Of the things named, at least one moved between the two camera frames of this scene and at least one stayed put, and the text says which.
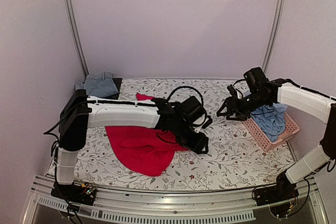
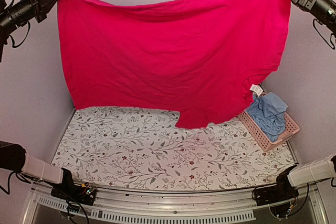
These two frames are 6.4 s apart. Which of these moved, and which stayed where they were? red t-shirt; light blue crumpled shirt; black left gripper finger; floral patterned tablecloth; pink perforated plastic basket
Moved: black left gripper finger; red t-shirt
Stayed: pink perforated plastic basket; light blue crumpled shirt; floral patterned tablecloth
